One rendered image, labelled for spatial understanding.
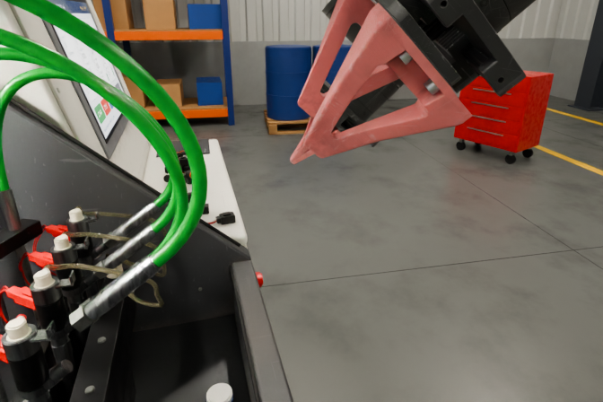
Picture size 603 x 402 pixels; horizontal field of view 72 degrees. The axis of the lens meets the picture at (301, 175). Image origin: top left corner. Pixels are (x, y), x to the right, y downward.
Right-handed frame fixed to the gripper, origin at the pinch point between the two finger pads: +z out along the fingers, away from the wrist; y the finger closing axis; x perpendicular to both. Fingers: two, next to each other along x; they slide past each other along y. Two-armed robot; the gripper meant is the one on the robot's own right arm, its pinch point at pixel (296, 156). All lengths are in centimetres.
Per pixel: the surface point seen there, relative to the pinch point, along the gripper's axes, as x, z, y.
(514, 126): -330, -84, -210
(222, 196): -40.0, 29.1, -3.6
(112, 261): 2.7, 26.5, 8.2
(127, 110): 8.7, 5.8, 17.5
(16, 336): 19.4, 25.1, 11.3
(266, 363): 7.7, 21.7, -15.2
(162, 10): -496, 97, 129
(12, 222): -1.8, 34.3, 21.4
